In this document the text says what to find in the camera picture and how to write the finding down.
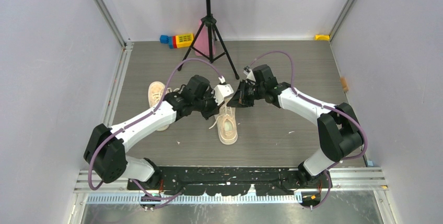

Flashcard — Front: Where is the beige lace sneaker with laces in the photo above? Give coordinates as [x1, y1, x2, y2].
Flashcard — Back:
[209, 99, 238, 145]

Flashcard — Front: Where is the small brown wooden block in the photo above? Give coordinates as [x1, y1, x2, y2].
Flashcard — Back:
[340, 77, 349, 93]

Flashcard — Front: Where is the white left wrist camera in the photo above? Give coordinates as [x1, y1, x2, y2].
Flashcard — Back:
[213, 76, 235, 105]

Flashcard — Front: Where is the colourful toy block train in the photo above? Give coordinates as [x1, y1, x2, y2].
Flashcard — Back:
[159, 33, 194, 49]

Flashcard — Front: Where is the pink foam block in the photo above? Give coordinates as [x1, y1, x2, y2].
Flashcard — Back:
[194, 21, 216, 57]

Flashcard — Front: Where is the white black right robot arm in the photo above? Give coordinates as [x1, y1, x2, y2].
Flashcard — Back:
[227, 80, 367, 188]

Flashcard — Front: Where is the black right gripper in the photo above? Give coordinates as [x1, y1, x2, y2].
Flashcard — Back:
[228, 79, 266, 108]

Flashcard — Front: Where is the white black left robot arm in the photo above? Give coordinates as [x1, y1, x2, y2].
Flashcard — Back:
[84, 75, 232, 190]

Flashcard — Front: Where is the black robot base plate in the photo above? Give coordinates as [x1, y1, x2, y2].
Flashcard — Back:
[127, 166, 329, 196]

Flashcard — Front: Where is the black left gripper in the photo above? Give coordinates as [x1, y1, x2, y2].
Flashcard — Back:
[193, 88, 224, 121]

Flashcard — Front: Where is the yellow toy block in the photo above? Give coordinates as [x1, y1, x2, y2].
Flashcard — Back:
[314, 34, 330, 41]

